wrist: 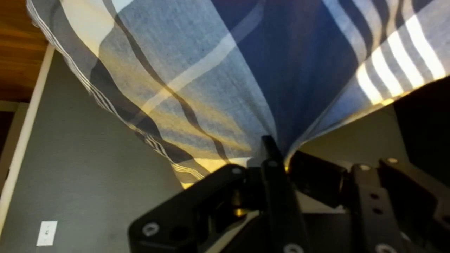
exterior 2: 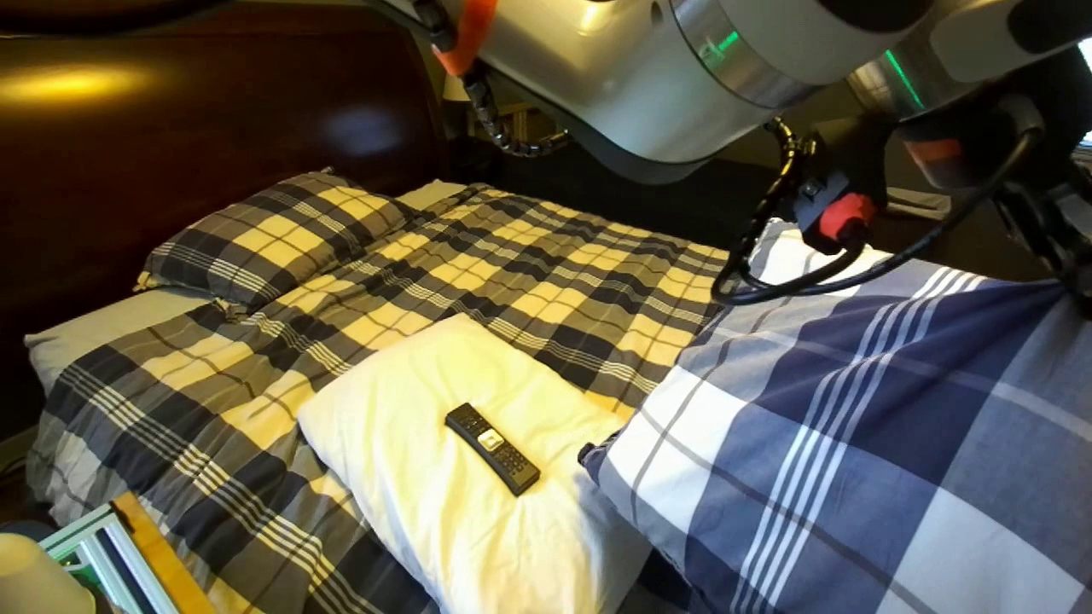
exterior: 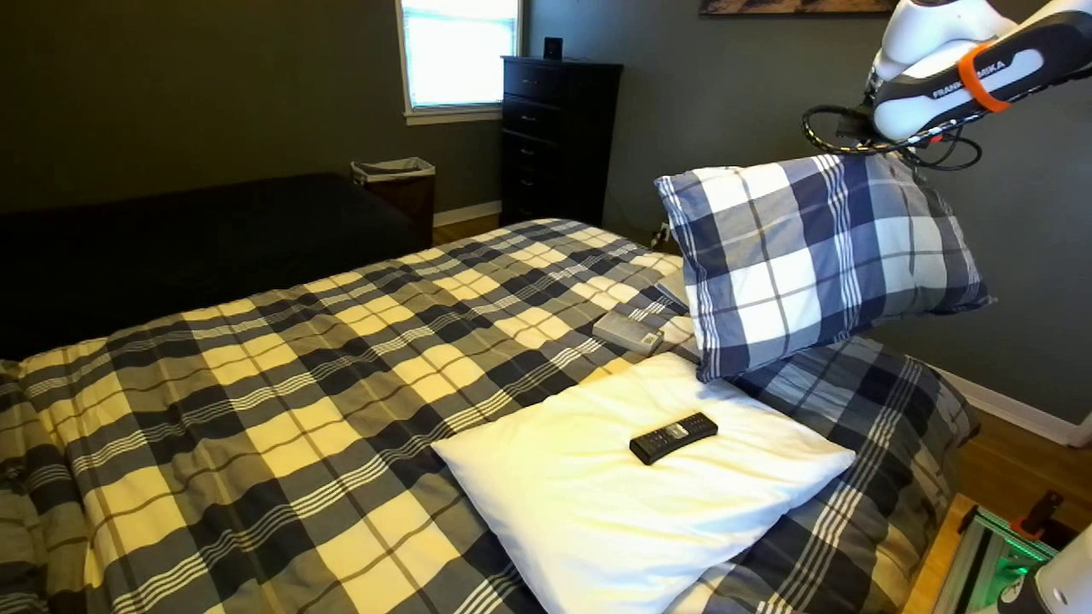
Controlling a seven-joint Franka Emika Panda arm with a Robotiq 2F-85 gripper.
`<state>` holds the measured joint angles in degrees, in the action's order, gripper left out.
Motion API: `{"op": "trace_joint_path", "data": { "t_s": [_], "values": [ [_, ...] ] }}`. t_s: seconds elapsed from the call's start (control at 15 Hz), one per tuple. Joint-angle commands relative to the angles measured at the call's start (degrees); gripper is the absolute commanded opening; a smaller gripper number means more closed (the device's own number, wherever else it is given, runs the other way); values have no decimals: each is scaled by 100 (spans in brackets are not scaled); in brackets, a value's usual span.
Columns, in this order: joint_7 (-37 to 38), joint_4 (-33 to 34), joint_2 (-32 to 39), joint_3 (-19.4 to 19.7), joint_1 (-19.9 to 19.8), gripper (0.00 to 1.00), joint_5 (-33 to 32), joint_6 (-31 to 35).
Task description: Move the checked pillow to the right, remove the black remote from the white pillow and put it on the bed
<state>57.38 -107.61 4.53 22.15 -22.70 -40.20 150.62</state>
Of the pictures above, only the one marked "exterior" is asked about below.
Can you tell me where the black couch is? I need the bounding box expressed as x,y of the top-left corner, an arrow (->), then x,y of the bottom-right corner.
0,171 -> 426,362

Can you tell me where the black dresser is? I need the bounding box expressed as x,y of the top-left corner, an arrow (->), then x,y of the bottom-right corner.
498,50 -> 626,232

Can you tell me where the plain white pillow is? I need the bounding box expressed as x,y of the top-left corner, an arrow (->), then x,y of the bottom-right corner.
431,347 -> 861,614

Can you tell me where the bright window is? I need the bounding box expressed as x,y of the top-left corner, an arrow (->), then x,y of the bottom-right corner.
391,0 -> 530,131

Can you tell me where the black remote control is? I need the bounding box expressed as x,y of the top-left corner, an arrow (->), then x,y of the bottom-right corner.
626,410 -> 724,467

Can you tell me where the framed wall picture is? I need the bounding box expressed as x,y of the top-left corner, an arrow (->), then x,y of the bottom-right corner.
697,0 -> 902,21

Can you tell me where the blue white checked pillow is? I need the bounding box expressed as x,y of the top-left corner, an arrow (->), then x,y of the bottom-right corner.
655,150 -> 993,386

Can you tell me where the teal and wood frame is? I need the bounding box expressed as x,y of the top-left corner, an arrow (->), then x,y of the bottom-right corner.
902,493 -> 1062,614

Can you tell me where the yellow grey plaid comforter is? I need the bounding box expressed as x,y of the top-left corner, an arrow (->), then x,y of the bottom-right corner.
0,216 -> 983,614

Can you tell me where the grey plastic housing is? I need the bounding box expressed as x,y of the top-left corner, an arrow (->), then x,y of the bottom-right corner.
1029,552 -> 1092,614

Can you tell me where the brown hamper with cloth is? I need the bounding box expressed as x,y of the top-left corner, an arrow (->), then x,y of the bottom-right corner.
348,155 -> 440,248

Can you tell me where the orange arm strap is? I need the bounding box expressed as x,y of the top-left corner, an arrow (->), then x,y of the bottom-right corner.
956,46 -> 1014,117

